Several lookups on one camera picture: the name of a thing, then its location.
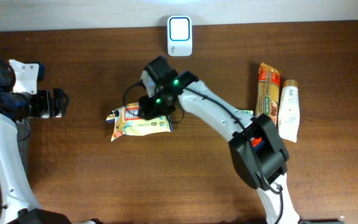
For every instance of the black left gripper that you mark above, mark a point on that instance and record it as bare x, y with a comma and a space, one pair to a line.
48, 109

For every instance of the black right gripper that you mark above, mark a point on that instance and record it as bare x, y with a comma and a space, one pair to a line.
145, 104

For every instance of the yellow blue snack bag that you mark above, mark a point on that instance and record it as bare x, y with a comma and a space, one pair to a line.
126, 122

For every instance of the orange spaghetti packet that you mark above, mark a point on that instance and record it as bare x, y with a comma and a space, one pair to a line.
268, 92

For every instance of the white tube with gold cap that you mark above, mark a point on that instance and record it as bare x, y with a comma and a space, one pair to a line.
289, 111

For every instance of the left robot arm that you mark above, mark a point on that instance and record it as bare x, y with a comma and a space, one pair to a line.
20, 99

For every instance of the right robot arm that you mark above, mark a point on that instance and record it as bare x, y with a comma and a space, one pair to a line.
257, 151

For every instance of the grey plastic mesh basket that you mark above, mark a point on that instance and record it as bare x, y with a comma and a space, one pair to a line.
23, 133

